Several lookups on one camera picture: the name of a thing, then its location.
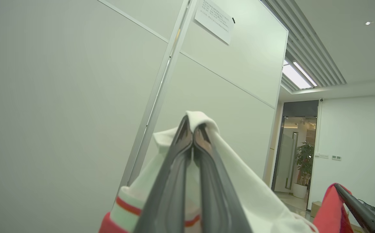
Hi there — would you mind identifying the white paper notice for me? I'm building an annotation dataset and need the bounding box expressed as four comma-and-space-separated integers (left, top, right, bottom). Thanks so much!
194, 0, 236, 45

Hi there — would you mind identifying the red shirt white striped trim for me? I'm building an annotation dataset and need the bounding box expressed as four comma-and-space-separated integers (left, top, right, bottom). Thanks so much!
99, 111, 353, 233

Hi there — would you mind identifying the brown cardboard box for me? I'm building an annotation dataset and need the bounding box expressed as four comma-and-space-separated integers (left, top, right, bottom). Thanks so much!
310, 200, 323, 218

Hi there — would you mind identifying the rectangular ceiling light panel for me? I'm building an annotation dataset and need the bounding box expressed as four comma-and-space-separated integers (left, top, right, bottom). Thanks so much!
282, 59, 318, 90

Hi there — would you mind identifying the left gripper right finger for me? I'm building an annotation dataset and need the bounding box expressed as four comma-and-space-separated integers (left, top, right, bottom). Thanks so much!
193, 124, 253, 233

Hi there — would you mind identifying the glass door dark frame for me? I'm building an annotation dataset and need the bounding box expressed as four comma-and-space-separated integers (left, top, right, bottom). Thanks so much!
271, 100, 319, 195

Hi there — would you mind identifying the green plant white pot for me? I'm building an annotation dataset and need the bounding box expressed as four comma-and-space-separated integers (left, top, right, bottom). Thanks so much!
292, 141, 315, 199

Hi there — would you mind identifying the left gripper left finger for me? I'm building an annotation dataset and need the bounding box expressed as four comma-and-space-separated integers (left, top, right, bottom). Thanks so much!
134, 116, 194, 233

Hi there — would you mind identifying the aluminium partition post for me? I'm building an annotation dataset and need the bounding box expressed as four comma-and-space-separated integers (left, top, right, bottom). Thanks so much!
119, 0, 198, 195

